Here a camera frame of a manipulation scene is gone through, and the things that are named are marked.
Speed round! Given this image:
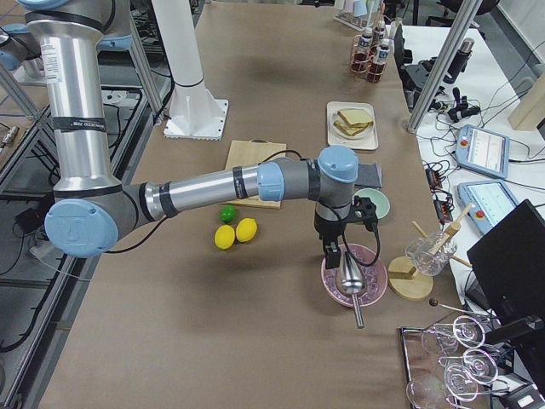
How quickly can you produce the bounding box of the wooden mug tree stand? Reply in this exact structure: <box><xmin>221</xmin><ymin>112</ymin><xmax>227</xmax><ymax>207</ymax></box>
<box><xmin>387</xmin><ymin>203</ymin><xmax>473</xmax><ymax>301</ymax></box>

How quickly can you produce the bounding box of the grey folded cloth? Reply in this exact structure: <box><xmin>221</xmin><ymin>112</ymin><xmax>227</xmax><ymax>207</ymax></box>
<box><xmin>354</xmin><ymin>163</ymin><xmax>382</xmax><ymax>188</ymax></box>

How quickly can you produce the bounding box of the mint green bowl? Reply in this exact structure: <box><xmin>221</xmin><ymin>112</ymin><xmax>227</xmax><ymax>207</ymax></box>
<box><xmin>354</xmin><ymin>187</ymin><xmax>391</xmax><ymax>220</ymax></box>

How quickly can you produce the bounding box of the metal scoop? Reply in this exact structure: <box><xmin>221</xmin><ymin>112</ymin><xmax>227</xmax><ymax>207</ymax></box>
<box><xmin>336</xmin><ymin>248</ymin><xmax>366</xmax><ymax>329</ymax></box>

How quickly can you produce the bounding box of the aluminium frame post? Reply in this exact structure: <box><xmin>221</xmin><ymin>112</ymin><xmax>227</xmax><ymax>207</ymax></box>
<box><xmin>407</xmin><ymin>0</ymin><xmax>482</xmax><ymax>134</ymax></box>

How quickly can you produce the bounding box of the wine glass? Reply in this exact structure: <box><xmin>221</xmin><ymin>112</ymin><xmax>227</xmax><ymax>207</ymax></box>
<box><xmin>422</xmin><ymin>315</ymin><xmax>485</xmax><ymax>355</ymax></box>
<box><xmin>405</xmin><ymin>364</ymin><xmax>479</xmax><ymax>408</ymax></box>
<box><xmin>438</xmin><ymin>349</ymin><xmax>499</xmax><ymax>384</ymax></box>

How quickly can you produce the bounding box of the bread slice sandwich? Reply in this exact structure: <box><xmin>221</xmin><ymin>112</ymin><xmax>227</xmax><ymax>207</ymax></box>
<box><xmin>332</xmin><ymin>108</ymin><xmax>376</xmax><ymax>137</ymax></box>

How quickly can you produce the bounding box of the white wire cup rack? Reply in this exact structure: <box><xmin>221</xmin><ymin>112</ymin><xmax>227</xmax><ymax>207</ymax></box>
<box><xmin>333</xmin><ymin>0</ymin><xmax>385</xmax><ymax>32</ymax></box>

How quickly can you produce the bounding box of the black monitor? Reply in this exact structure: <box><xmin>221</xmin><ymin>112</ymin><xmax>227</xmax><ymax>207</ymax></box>
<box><xmin>467</xmin><ymin>199</ymin><xmax>544</xmax><ymax>322</ymax></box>

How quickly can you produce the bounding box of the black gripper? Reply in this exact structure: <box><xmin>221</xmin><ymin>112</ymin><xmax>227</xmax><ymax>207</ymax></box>
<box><xmin>314</xmin><ymin>199</ymin><xmax>352</xmax><ymax>269</ymax></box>

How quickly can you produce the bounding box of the wooden cutting board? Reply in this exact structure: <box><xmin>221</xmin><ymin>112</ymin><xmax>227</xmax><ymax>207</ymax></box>
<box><xmin>225</xmin><ymin>140</ymin><xmax>287</xmax><ymax>210</ymax></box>

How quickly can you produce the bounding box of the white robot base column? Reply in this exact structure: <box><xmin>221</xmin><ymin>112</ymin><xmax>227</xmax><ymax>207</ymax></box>
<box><xmin>152</xmin><ymin>0</ymin><xmax>228</xmax><ymax>141</ymax></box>

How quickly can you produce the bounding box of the cream serving tray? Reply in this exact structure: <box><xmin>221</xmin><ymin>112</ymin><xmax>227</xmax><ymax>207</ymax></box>
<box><xmin>327</xmin><ymin>101</ymin><xmax>378</xmax><ymax>151</ymax></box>

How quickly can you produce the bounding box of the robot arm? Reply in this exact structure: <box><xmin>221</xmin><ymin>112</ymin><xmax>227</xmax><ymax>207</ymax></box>
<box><xmin>23</xmin><ymin>1</ymin><xmax>359</xmax><ymax>268</ymax></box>

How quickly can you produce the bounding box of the copper wire bottle rack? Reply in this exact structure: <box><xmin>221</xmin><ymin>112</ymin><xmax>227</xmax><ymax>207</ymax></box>
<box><xmin>348</xmin><ymin>32</ymin><xmax>391</xmax><ymax>84</ymax></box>

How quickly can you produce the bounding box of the tea bottle middle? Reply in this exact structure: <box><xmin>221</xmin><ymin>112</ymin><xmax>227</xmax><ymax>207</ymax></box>
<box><xmin>367</xmin><ymin>38</ymin><xmax>390</xmax><ymax>83</ymax></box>

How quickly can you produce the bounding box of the yellow lemon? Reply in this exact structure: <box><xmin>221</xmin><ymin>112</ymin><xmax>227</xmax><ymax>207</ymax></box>
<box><xmin>214</xmin><ymin>225</ymin><xmax>236</xmax><ymax>250</ymax></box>
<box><xmin>235</xmin><ymin>217</ymin><xmax>258</xmax><ymax>243</ymax></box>

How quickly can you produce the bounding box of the white plate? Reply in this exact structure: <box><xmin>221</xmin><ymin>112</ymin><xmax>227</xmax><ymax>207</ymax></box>
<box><xmin>330</xmin><ymin>108</ymin><xmax>376</xmax><ymax>138</ymax></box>

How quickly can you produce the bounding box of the green lime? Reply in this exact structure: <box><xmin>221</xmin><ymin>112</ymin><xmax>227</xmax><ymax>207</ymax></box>
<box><xmin>220</xmin><ymin>204</ymin><xmax>237</xmax><ymax>223</ymax></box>

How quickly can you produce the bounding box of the tea bottle front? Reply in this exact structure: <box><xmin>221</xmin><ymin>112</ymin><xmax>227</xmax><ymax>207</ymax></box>
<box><xmin>354</xmin><ymin>26</ymin><xmax>373</xmax><ymax>72</ymax></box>

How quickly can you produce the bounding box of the glass mug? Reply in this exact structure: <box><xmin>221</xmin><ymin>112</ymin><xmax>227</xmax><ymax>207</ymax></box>
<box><xmin>405</xmin><ymin>232</ymin><xmax>457</xmax><ymax>277</ymax></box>

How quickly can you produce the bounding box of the blue teach pendant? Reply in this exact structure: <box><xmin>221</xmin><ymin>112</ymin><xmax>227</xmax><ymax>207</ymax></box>
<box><xmin>455</xmin><ymin>125</ymin><xmax>510</xmax><ymax>179</ymax></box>
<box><xmin>456</xmin><ymin>180</ymin><xmax>519</xmax><ymax>234</ymax></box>

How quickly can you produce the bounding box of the dark tea bottle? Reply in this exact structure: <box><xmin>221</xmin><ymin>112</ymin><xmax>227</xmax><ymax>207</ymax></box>
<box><xmin>371</xmin><ymin>19</ymin><xmax>386</xmax><ymax>46</ymax></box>

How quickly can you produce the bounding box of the metal glass tray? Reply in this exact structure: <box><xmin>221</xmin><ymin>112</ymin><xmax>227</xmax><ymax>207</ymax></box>
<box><xmin>399</xmin><ymin>327</ymin><xmax>509</xmax><ymax>408</ymax></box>

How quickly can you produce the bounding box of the black thermos flask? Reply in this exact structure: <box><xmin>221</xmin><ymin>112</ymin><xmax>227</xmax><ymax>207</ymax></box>
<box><xmin>443</xmin><ymin>37</ymin><xmax>474</xmax><ymax>84</ymax></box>

